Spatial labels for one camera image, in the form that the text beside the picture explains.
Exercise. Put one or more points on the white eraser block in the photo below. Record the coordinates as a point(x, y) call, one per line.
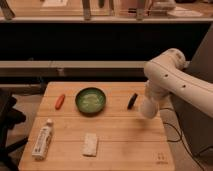
point(90, 145)

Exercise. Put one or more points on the orange carrot toy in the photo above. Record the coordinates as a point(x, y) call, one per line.
point(59, 102)

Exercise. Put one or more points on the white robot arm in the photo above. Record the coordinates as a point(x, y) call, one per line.
point(165, 74)

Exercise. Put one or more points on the black office chair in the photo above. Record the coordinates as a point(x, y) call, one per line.
point(9, 117)

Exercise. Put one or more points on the white tube bottle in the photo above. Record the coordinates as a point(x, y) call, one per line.
point(43, 140)

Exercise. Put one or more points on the green bowl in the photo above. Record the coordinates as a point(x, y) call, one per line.
point(90, 101)

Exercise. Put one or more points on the black oval object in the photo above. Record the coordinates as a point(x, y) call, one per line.
point(132, 101)

